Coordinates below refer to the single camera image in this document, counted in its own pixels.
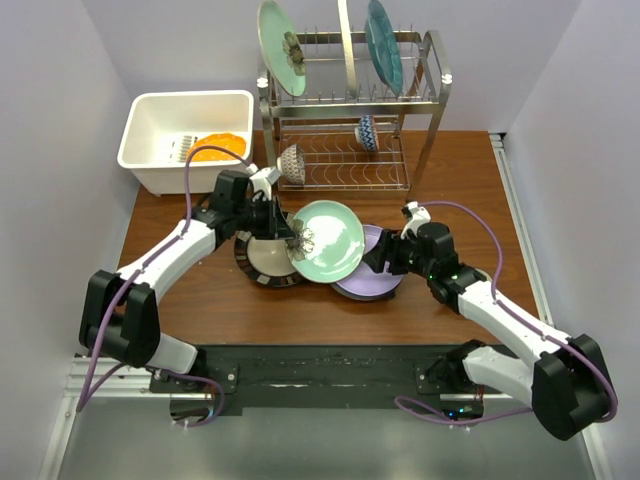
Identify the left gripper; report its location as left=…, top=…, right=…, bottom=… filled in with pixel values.
left=233, top=194, right=295, bottom=241

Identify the mint flower plate in rack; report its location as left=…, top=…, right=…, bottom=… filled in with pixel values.
left=257, top=1, right=307, bottom=97

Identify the white plastic bin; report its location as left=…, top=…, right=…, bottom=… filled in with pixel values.
left=117, top=90, right=254, bottom=196

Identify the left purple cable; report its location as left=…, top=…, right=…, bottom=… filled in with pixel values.
left=74, top=144, right=251, bottom=429

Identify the beige plate in rack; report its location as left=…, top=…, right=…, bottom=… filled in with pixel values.
left=337, top=0, right=358, bottom=99

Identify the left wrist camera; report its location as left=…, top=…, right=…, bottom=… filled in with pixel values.
left=246, top=164, right=281, bottom=200

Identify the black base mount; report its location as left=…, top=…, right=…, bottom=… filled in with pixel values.
left=149, top=342, right=516, bottom=419

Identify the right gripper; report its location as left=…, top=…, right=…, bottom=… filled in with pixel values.
left=361, top=229, right=434, bottom=280

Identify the black rimmed cream plate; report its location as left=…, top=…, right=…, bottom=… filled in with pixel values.
left=234, top=231, right=306, bottom=288

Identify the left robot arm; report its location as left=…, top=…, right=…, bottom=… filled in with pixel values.
left=79, top=165, right=294, bottom=392

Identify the purple cable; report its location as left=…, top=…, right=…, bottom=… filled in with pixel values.
left=74, top=144, right=251, bottom=429
left=393, top=200, right=619, bottom=426

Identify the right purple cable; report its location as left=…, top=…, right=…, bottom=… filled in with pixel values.
left=393, top=200, right=619, bottom=426

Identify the metal dish rack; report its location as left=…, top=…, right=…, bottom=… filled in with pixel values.
left=257, top=30, right=452, bottom=199

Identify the mint flower plate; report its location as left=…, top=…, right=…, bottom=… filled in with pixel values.
left=286, top=200, right=365, bottom=284
left=257, top=1, right=307, bottom=97

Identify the teal plate in rack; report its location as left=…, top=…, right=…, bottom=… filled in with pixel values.
left=365, top=0, right=403, bottom=97

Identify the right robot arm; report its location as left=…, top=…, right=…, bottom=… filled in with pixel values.
left=364, top=222, right=618, bottom=440

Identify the blue zigzag bowl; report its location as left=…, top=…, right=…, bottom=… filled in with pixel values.
left=354, top=115, right=379, bottom=152

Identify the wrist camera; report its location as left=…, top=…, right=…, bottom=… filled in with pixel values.
left=401, top=201, right=431, bottom=240
left=246, top=164, right=281, bottom=200

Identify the orange scalloped plate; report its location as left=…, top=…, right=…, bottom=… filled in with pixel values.
left=189, top=131, right=249, bottom=164

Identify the lavender bear plate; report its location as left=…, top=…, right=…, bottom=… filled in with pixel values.
left=333, top=223, right=405, bottom=297

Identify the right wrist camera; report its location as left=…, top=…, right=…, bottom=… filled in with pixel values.
left=401, top=201, right=431, bottom=240

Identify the red patterned bowl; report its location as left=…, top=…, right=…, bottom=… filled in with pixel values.
left=276, top=144, right=306, bottom=185

